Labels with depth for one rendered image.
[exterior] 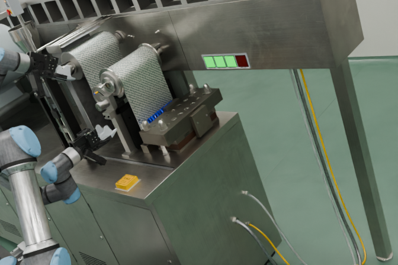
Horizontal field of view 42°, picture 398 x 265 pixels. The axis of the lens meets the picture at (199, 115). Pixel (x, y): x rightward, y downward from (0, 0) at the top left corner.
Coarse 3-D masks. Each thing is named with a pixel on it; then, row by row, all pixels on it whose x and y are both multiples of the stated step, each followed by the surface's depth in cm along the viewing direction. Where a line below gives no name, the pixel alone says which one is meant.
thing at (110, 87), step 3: (105, 78) 221; (108, 78) 221; (102, 81) 224; (105, 81) 222; (108, 81) 221; (111, 81) 220; (102, 84) 225; (105, 84) 224; (108, 84) 222; (111, 84) 221; (114, 84) 221; (105, 87) 225; (108, 87) 224; (111, 87) 222; (114, 87) 221; (108, 90) 225; (111, 90) 223; (114, 90) 222
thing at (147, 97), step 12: (156, 72) 235; (144, 84) 230; (156, 84) 235; (132, 96) 225; (144, 96) 230; (156, 96) 236; (168, 96) 241; (132, 108) 226; (144, 108) 231; (156, 108) 236
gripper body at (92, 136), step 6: (84, 132) 209; (90, 132) 206; (96, 132) 208; (78, 138) 206; (84, 138) 206; (90, 138) 206; (96, 138) 210; (72, 144) 203; (78, 144) 204; (84, 144) 207; (90, 144) 207; (96, 144) 209; (78, 150) 203; (84, 150) 207; (90, 150) 209
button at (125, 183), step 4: (124, 176) 215; (128, 176) 214; (132, 176) 213; (136, 176) 212; (120, 180) 213; (124, 180) 212; (128, 180) 211; (132, 180) 211; (136, 180) 212; (116, 184) 212; (120, 184) 211; (124, 184) 210; (128, 184) 209; (132, 184) 211; (120, 188) 212; (124, 188) 210; (128, 188) 209
